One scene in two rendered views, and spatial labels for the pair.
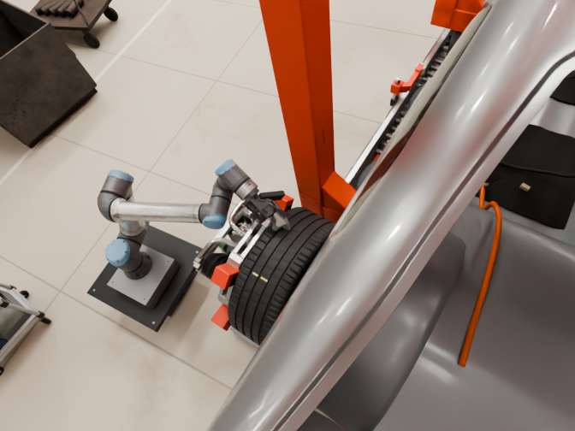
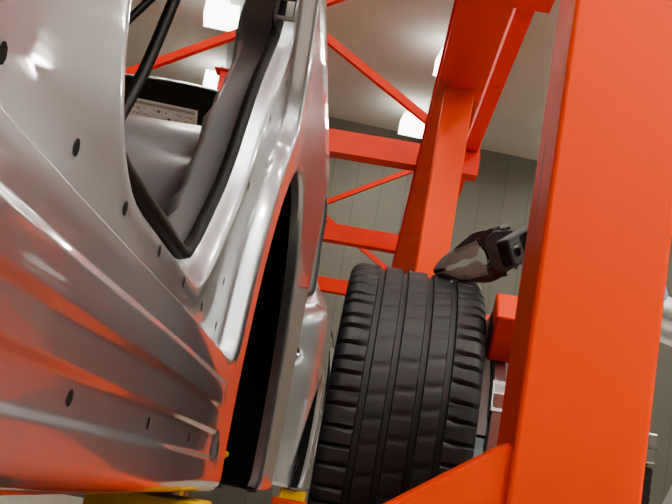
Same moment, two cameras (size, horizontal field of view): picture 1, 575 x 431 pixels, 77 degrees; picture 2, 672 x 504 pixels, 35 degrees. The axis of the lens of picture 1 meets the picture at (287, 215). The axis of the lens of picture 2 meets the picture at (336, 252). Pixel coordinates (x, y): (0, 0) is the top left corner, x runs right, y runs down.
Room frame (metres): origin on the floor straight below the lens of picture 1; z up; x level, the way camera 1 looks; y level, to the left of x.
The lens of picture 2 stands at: (1.84, -1.43, 0.78)
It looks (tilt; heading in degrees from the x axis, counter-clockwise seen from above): 12 degrees up; 135
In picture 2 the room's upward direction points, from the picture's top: 10 degrees clockwise
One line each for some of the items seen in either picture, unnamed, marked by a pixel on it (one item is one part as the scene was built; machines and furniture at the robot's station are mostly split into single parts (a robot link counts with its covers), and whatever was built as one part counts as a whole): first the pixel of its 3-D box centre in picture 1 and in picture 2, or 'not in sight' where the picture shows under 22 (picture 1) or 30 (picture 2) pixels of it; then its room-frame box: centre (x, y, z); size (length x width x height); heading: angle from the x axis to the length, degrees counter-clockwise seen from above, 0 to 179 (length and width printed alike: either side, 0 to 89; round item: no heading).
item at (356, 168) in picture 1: (406, 101); not in sight; (1.92, -1.16, 0.28); 2.47 x 0.09 x 0.22; 132
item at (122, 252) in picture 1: (123, 254); not in sight; (1.11, 1.03, 0.59); 0.17 x 0.15 x 0.18; 156
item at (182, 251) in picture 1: (156, 277); not in sight; (1.10, 1.03, 0.15); 0.60 x 0.60 x 0.30; 50
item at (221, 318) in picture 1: (224, 317); not in sight; (0.48, 0.41, 0.85); 0.09 x 0.08 x 0.07; 132
